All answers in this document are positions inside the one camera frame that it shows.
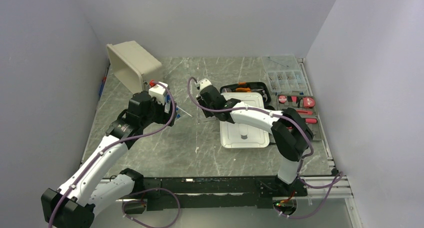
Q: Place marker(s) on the clear test tube rack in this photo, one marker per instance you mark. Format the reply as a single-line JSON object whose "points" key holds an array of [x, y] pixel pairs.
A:
{"points": [[207, 117]]}

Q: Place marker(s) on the white tray lid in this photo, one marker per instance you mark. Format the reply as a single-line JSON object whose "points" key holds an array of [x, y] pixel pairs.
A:
{"points": [[242, 136]]}

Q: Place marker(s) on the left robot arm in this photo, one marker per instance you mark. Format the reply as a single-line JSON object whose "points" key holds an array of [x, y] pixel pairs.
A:
{"points": [[78, 201]]}

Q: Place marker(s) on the clear compartment organizer box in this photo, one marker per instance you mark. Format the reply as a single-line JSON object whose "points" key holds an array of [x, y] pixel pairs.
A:
{"points": [[285, 75]]}

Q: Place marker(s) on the blue red pens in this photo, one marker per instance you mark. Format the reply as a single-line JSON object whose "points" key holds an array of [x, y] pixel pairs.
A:
{"points": [[103, 82]]}

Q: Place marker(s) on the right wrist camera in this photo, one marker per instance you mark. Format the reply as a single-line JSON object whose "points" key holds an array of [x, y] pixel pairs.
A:
{"points": [[203, 84]]}

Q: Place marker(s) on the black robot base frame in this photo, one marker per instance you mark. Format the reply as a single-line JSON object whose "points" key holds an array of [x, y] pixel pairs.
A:
{"points": [[160, 193]]}

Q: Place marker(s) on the red tape measure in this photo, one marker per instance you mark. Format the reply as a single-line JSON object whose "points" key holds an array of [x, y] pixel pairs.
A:
{"points": [[308, 102]]}

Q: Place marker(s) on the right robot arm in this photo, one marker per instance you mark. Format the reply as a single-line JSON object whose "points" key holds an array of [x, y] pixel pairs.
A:
{"points": [[289, 130]]}

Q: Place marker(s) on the beige plastic bin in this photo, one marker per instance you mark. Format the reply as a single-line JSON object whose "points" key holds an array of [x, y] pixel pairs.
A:
{"points": [[134, 66]]}

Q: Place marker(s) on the black orange tool case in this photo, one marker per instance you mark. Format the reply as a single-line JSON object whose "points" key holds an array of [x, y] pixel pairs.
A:
{"points": [[257, 87]]}

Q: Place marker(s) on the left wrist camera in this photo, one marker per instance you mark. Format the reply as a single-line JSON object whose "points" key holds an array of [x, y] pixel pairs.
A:
{"points": [[158, 90]]}

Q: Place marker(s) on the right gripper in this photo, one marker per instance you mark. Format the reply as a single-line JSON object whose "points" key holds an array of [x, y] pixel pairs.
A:
{"points": [[201, 101]]}

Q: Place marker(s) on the red utility knife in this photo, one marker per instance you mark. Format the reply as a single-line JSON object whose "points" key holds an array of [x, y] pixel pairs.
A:
{"points": [[305, 112]]}

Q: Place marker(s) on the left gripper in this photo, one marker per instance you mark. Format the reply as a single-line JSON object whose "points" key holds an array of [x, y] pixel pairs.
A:
{"points": [[164, 117]]}

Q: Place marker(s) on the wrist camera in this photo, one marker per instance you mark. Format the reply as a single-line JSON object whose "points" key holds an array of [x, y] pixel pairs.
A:
{"points": [[158, 90], [203, 84]]}

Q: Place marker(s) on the red handled screwdriver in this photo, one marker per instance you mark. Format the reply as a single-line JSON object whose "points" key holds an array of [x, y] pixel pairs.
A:
{"points": [[311, 120]]}

